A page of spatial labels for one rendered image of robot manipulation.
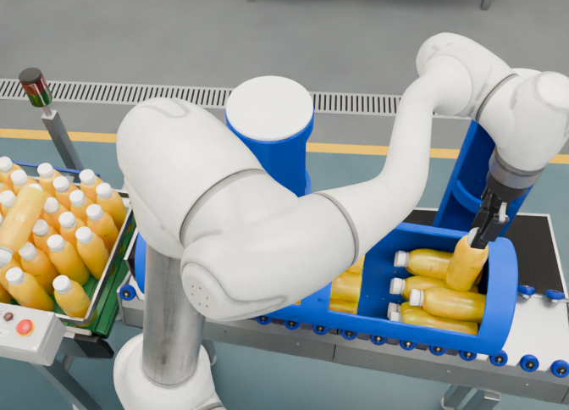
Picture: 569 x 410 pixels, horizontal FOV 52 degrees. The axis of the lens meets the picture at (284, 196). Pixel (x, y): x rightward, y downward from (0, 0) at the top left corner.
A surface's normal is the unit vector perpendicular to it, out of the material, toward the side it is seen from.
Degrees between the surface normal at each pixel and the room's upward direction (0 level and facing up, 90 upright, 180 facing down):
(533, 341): 0
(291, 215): 19
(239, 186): 13
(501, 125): 87
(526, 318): 0
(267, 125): 0
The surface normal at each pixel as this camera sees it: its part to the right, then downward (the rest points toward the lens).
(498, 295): -0.09, -0.15
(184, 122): 0.10, -0.71
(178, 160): -0.28, -0.37
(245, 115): -0.01, -0.58
